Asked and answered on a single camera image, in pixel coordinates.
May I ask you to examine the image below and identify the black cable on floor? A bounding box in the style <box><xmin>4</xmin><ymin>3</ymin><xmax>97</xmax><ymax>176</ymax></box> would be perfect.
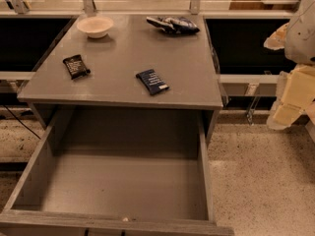
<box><xmin>0</xmin><ymin>103</ymin><xmax>42</xmax><ymax>141</ymax></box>

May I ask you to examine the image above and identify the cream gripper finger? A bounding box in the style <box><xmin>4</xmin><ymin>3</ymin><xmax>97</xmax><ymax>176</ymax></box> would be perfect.
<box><xmin>264</xmin><ymin>24</ymin><xmax>288</xmax><ymax>50</ymax></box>
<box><xmin>267</xmin><ymin>64</ymin><xmax>315</xmax><ymax>130</ymax></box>

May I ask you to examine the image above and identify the white bowl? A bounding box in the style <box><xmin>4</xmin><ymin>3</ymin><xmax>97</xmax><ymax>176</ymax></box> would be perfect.
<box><xmin>77</xmin><ymin>16</ymin><xmax>114</xmax><ymax>38</ymax></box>

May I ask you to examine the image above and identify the blue white chip bag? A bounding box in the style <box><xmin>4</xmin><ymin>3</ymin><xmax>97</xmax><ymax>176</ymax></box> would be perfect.
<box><xmin>146</xmin><ymin>17</ymin><xmax>200</xmax><ymax>34</ymax></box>

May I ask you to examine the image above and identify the blue rxbar blueberry wrapper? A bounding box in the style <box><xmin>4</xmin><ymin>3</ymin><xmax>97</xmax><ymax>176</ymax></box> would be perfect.
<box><xmin>136</xmin><ymin>69</ymin><xmax>169</xmax><ymax>95</ymax></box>

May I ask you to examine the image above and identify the open grey top drawer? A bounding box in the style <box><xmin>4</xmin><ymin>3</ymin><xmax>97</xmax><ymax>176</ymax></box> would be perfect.
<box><xmin>1</xmin><ymin>106</ymin><xmax>234</xmax><ymax>236</ymax></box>

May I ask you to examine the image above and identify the grey cabinet with flat top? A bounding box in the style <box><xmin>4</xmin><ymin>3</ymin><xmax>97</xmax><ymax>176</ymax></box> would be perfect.
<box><xmin>18</xmin><ymin>15</ymin><xmax>222</xmax><ymax>146</ymax></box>

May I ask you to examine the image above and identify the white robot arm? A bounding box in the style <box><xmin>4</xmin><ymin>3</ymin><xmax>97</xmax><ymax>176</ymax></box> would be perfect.
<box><xmin>264</xmin><ymin>0</ymin><xmax>315</xmax><ymax>130</ymax></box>

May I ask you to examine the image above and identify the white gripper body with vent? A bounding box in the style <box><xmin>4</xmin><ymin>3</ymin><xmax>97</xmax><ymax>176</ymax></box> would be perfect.
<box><xmin>284</xmin><ymin>0</ymin><xmax>315</xmax><ymax>65</ymax></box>

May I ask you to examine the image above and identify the metal railing frame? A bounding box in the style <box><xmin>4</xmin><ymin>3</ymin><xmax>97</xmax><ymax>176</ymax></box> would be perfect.
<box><xmin>0</xmin><ymin>0</ymin><xmax>301</xmax><ymax>18</ymax></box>

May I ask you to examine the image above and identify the black snack bar wrapper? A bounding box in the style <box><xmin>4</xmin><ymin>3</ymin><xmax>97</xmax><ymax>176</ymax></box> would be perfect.
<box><xmin>63</xmin><ymin>54</ymin><xmax>91</xmax><ymax>80</ymax></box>

